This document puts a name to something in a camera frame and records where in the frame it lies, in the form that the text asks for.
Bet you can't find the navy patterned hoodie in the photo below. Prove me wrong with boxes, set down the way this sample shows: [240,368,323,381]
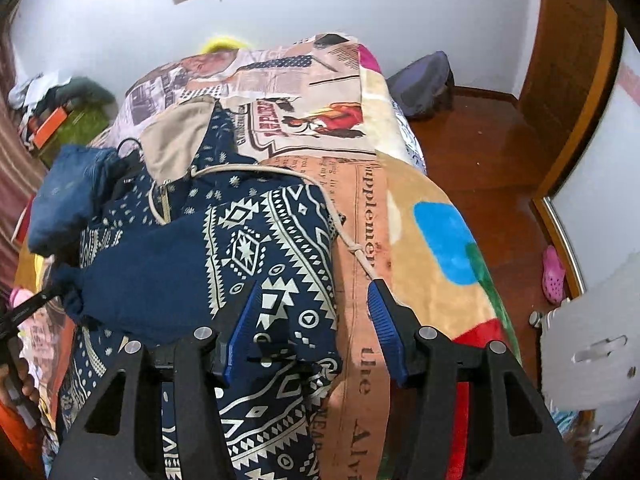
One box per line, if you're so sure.
[57,95,379,480]

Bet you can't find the wooden wardrobe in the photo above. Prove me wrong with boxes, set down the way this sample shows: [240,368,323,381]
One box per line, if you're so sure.
[517,0,624,202]

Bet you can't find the orange box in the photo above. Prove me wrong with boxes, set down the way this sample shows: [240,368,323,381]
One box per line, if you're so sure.
[30,106,69,147]

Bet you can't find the blue denim jeans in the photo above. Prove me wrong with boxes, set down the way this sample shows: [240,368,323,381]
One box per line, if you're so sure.
[27,144,129,257]

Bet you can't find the black cable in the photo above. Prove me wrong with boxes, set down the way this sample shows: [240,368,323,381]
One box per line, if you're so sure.
[112,137,151,196]

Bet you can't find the white framed wardrobe panel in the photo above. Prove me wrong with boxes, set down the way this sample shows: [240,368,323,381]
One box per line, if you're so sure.
[531,27,640,302]

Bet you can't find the yellow curved tube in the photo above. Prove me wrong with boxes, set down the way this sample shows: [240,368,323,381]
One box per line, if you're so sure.
[200,35,242,55]

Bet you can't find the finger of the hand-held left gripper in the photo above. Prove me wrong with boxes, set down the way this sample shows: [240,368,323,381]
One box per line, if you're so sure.
[6,284,65,325]

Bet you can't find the green cloth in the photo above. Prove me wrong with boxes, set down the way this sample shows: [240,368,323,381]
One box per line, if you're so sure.
[40,102,119,167]

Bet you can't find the pile of mixed clothes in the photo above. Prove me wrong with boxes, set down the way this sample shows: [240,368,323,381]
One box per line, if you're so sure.
[7,72,119,128]

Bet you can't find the dark backpack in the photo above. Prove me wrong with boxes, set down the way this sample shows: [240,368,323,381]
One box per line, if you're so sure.
[386,51,456,121]

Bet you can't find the pink clog shoe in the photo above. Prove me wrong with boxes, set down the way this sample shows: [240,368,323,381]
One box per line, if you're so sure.
[542,245,567,305]

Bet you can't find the striped curtain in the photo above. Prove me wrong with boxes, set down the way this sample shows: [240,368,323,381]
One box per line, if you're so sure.
[0,10,47,306]

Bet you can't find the white plastic stool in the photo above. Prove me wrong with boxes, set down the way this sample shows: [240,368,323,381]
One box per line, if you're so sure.
[529,250,640,413]

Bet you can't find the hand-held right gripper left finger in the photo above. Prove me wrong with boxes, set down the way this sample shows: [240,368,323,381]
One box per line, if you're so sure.
[47,279,265,480]

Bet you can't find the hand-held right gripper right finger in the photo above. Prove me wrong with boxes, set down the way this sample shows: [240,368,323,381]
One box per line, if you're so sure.
[366,278,593,480]

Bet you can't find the person's left hand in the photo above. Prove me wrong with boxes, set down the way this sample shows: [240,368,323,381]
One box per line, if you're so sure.
[0,366,42,413]

